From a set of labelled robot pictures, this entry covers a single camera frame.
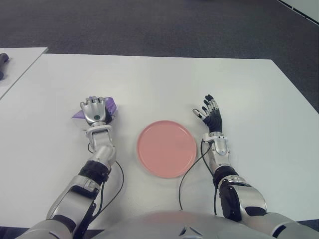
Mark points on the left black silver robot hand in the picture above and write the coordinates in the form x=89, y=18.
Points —
x=93, y=112

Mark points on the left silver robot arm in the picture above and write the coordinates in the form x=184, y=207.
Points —
x=99, y=154

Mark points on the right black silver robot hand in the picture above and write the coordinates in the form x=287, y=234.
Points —
x=214, y=120

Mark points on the purple tissue paper pack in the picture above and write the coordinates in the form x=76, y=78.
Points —
x=111, y=105

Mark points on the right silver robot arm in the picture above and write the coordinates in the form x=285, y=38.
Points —
x=241, y=196

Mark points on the grey robot torso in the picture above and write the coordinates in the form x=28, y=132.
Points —
x=159, y=225

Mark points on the pink round plate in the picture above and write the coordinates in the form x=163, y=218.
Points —
x=167, y=149

